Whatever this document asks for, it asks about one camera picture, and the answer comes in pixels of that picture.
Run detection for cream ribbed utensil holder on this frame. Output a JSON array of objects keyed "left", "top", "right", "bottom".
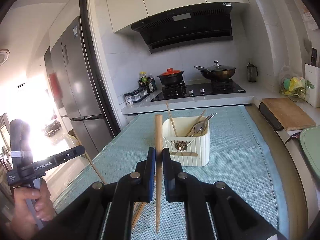
[{"left": 162, "top": 116, "right": 210, "bottom": 167}]

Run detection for black range hood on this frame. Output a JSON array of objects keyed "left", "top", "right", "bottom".
[{"left": 130, "top": 5, "right": 234, "bottom": 54}]

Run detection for black door frame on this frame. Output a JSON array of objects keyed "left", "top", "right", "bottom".
[{"left": 17, "top": 0, "right": 123, "bottom": 135}]

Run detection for plastic bag with yellow contents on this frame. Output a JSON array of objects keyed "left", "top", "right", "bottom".
[{"left": 278, "top": 65, "right": 315, "bottom": 103}]

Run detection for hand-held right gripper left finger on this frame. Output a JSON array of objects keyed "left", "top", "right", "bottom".
[{"left": 42, "top": 147, "right": 157, "bottom": 240}]

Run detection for wall calendar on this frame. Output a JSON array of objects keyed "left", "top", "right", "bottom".
[{"left": 301, "top": 5, "right": 319, "bottom": 30}]

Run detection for dark sauce bottle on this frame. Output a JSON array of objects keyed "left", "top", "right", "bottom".
[{"left": 148, "top": 74, "right": 157, "bottom": 93}]

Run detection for yellow cap sauce bottle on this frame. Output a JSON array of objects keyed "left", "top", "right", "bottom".
[{"left": 139, "top": 71, "right": 149, "bottom": 90}]

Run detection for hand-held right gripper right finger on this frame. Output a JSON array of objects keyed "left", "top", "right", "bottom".
[{"left": 161, "top": 148, "right": 288, "bottom": 240}]

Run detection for dark glass kettle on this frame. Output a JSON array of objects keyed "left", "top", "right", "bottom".
[{"left": 247, "top": 62, "right": 258, "bottom": 83}]

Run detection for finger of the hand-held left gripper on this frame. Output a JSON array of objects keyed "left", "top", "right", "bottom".
[{"left": 56, "top": 145, "right": 86, "bottom": 163}]

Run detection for black gas stove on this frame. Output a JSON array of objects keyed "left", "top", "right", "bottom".
[{"left": 150, "top": 79, "right": 247, "bottom": 102}]

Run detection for dark wok with glass lid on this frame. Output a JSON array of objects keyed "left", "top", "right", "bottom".
[{"left": 194, "top": 60, "right": 237, "bottom": 82}]

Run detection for steel fork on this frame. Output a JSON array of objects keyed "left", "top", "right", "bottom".
[{"left": 197, "top": 113, "right": 217, "bottom": 133}]

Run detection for grey steel refrigerator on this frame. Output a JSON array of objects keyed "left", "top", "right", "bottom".
[{"left": 44, "top": 16, "right": 112, "bottom": 160}]

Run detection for round ceiling light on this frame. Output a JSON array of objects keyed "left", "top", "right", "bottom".
[{"left": 0, "top": 49, "right": 10, "bottom": 65}]

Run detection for person's left hand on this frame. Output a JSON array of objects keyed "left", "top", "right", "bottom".
[{"left": 10, "top": 179, "right": 55, "bottom": 230}]

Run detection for light blue textured mat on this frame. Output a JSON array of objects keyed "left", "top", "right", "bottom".
[{"left": 54, "top": 105, "right": 279, "bottom": 240}]

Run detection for wooden cutting board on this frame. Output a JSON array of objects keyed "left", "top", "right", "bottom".
[{"left": 262, "top": 98, "right": 317, "bottom": 131}]

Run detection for spice jar set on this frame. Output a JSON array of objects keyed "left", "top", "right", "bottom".
[{"left": 130, "top": 87, "right": 150, "bottom": 103}]

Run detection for green pan lid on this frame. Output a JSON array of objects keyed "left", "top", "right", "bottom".
[{"left": 299, "top": 127, "right": 320, "bottom": 178}]

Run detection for black pot with red lid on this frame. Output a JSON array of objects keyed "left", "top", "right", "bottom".
[{"left": 157, "top": 68, "right": 185, "bottom": 86}]

